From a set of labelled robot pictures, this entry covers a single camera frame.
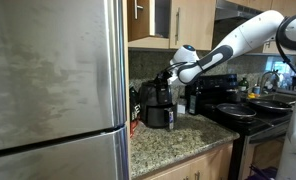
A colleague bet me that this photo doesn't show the large black frying pan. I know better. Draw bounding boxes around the large black frying pan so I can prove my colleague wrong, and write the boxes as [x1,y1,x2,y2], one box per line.
[248,99,292,113]

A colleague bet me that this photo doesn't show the black protein powder tub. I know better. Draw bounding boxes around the black protein powder tub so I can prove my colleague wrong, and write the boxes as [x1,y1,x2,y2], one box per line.
[129,86,141,121]

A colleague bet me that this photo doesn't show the wooden cabinet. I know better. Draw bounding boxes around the wooden cabinet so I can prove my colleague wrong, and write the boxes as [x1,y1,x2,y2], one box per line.
[127,0,216,50]
[134,143,233,180]

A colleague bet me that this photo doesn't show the wooden lower cabinet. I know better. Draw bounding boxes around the wooden lower cabinet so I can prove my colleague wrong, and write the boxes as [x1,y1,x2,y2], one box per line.
[134,143,233,180]

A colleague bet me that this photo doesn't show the stainless steel refrigerator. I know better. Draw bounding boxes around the stainless steel refrigerator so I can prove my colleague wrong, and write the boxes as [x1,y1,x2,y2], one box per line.
[0,0,129,180]

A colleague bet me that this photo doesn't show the small black frying pan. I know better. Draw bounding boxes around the small black frying pan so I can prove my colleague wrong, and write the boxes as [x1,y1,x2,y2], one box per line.
[216,103,256,119]

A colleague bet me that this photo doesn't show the white wall outlet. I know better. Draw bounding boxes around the white wall outlet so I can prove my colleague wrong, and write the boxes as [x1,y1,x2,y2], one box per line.
[177,104,186,114]

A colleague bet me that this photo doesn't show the black range hood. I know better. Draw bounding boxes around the black range hood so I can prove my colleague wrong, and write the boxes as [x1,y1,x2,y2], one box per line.
[215,0,261,20]

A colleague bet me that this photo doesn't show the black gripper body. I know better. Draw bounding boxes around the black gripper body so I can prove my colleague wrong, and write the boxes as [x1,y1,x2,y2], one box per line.
[153,71,171,95]

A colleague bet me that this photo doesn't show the chrome kitchen faucet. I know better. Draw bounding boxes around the chrome kitchen faucet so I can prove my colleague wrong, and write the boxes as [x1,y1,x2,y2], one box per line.
[260,70,280,94]

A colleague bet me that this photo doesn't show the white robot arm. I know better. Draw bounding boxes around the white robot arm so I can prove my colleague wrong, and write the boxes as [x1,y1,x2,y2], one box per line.
[162,10,296,180]

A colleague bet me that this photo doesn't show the wooden upper cabinet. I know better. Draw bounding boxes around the wooden upper cabinet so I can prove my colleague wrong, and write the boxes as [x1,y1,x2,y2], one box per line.
[127,0,216,50]

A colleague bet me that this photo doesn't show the black electric stove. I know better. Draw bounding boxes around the black electric stove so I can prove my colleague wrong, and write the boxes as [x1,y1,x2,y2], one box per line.
[185,74,292,180]

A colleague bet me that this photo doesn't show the dark olive oil bottle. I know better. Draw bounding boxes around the dark olive oil bottle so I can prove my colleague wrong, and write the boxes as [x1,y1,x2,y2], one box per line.
[189,85,198,115]

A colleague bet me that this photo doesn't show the green dish soap bottle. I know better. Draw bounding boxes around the green dish soap bottle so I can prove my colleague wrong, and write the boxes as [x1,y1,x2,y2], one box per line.
[238,77,249,92]

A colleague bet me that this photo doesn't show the black air fryer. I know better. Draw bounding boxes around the black air fryer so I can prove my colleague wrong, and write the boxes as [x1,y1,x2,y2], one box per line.
[139,81,177,129]

